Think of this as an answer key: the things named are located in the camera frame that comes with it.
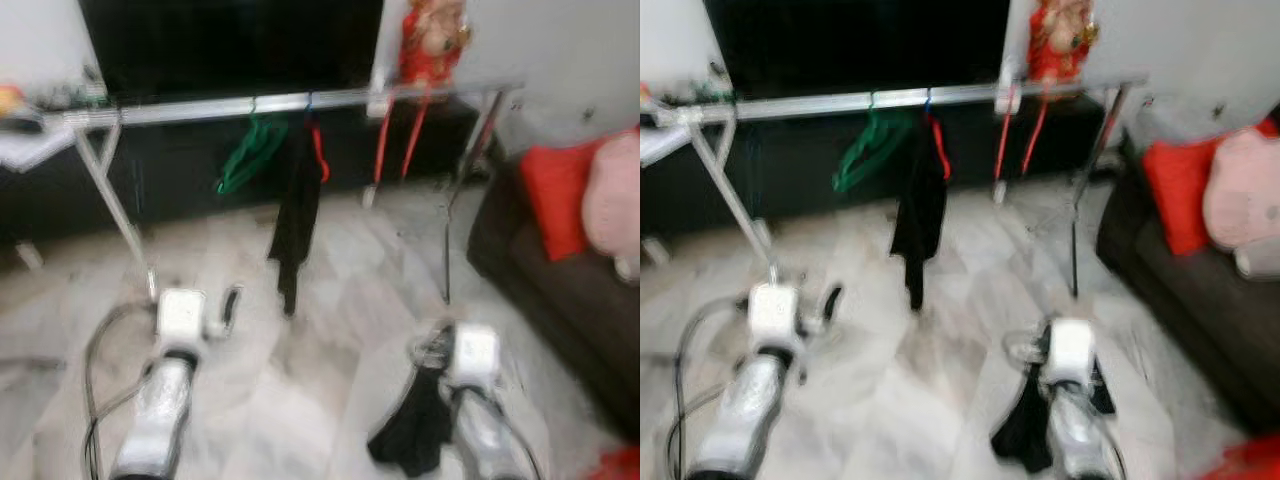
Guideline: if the black garment yellow-green mark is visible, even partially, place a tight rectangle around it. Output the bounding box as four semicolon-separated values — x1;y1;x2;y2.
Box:
990;320;1117;474
367;368;458;479

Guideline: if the green plastic hanger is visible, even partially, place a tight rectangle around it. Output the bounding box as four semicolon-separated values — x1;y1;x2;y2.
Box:
832;93;913;194
217;98;291;197

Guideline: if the dark grey fabric sofa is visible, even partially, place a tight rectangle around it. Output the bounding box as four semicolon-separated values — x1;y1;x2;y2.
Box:
1095;145;1280;433
467;150;641;441

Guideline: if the black television console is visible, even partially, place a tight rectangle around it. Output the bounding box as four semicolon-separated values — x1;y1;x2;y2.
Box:
640;95;1121;241
0;100;491;246

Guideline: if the red cushion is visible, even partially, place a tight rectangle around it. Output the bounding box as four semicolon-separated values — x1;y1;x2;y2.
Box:
1142;133;1229;257
519;140;604;263

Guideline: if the steel clothes rack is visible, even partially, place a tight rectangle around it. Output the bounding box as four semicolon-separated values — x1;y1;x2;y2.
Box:
40;82;526;306
650;77;1149;301

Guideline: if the red plastic stool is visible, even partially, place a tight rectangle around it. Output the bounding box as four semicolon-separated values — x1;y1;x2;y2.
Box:
1200;435;1280;480
590;445;641;480

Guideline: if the pink cat face pillow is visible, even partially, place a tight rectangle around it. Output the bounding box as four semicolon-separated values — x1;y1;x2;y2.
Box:
1202;123;1280;253
582;130;641;281

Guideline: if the white paper stack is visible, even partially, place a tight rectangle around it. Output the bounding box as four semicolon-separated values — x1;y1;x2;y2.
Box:
640;122;693;168
0;125;76;173

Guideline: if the grey Totoro plush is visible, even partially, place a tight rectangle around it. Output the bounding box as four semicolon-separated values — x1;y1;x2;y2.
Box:
1235;245;1280;280

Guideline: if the white pink tissue pack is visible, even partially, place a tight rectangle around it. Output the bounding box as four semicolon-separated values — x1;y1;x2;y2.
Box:
365;68;398;119
994;62;1023;113

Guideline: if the black flat television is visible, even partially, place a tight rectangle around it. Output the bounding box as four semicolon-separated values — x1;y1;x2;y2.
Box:
78;0;387;103
703;0;1013;99

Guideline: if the red laughing Buddha statue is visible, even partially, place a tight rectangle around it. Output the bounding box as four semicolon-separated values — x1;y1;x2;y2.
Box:
400;0;473;89
1028;0;1101;85

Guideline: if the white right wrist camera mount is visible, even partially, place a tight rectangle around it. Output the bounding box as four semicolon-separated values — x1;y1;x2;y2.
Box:
452;324;501;387
1047;318;1097;387

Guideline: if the black garment with red strap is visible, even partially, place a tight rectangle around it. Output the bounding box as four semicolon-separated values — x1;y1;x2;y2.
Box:
889;108;952;312
267;112;332;317

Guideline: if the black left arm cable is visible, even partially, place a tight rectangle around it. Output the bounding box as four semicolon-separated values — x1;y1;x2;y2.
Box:
83;303;159;480
672;298;751;480

